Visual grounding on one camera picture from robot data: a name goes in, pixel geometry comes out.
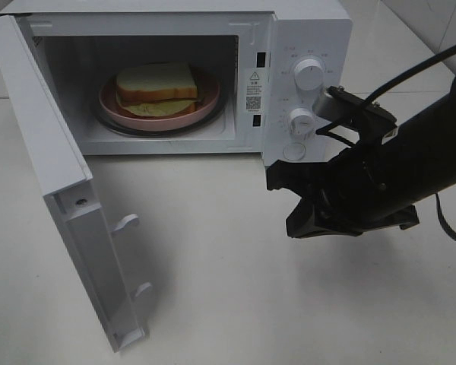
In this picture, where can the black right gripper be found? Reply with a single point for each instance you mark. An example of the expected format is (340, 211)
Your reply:
(362, 189)

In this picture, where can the round white door button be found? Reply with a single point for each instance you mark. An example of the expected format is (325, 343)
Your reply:
(294, 151)

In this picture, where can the white timer knob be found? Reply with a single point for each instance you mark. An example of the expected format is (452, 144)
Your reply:
(301, 122)

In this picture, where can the pink round plate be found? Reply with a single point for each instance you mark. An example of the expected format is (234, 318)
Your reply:
(209, 93)

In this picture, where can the toast sandwich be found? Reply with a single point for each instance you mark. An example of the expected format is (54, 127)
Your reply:
(157, 90)

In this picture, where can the white microwave door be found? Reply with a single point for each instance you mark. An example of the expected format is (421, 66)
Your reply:
(66, 183)

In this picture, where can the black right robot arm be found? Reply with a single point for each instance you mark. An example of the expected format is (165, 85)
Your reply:
(436, 125)

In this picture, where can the upper white power knob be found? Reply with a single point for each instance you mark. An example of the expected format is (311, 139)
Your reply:
(308, 73)

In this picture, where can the white warning label sticker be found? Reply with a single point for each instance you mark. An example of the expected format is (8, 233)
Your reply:
(254, 85)

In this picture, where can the glass microwave turntable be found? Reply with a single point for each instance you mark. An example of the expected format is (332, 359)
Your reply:
(198, 128)

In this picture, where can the white microwave oven body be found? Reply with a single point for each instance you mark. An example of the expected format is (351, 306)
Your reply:
(86, 42)

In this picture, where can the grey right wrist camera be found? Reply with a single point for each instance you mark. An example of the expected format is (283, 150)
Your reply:
(334, 103)

